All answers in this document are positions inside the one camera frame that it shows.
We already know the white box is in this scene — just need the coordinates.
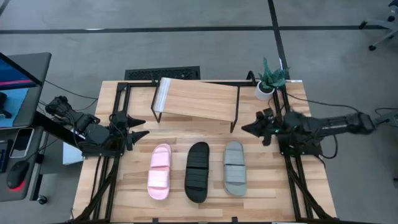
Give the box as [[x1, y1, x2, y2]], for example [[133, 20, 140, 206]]
[[62, 141, 85, 166]]

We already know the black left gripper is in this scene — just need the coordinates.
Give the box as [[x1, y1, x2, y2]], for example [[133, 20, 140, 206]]
[[108, 111, 151, 152]]

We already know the grey metal stand foot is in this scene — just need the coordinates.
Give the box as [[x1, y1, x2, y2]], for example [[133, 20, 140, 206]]
[[374, 110, 398, 128]]

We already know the thin black monitor cable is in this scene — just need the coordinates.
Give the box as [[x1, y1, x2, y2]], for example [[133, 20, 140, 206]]
[[43, 79, 99, 101]]

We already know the black looped floor cable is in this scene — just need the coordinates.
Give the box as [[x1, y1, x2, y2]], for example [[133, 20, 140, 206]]
[[374, 106, 398, 116]]

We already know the computer monitor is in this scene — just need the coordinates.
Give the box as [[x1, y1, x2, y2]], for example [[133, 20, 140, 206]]
[[0, 52, 44, 129]]

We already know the black smartphone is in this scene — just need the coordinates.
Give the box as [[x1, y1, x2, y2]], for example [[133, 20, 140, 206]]
[[9, 127, 35, 159]]

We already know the grey slide sandal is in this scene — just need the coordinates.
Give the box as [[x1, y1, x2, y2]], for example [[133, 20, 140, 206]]
[[223, 141, 248, 198]]

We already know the black computer mouse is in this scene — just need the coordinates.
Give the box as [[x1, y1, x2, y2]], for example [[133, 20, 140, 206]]
[[6, 159, 30, 190]]

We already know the black slide sandal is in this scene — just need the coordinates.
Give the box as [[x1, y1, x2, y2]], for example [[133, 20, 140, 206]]
[[183, 141, 211, 204]]

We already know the green plant in white pot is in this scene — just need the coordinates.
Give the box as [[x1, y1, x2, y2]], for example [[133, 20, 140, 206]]
[[254, 57, 290, 102]]

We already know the pink slide sandal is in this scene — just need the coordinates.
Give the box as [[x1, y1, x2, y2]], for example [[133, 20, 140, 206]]
[[147, 142, 172, 200]]

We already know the wooden shelf with black legs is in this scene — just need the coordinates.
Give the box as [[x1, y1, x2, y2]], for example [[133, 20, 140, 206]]
[[150, 77, 241, 134]]

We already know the black keyboard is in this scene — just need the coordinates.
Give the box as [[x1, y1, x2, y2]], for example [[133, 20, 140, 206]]
[[0, 139, 11, 174], [124, 65, 201, 82]]

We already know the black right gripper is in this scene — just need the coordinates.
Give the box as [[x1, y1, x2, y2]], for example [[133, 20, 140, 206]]
[[241, 108, 283, 147]]

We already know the office chair base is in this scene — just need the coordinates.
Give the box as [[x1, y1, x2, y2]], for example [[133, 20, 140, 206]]
[[358, 0, 398, 52]]

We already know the black metal rig frame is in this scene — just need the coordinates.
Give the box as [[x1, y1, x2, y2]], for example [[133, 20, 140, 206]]
[[73, 70, 340, 224]]

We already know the grey side desk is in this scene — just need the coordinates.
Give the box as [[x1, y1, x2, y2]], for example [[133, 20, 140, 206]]
[[0, 52, 52, 203]]

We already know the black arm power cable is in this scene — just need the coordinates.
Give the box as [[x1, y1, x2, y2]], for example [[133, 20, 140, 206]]
[[285, 92, 361, 114]]

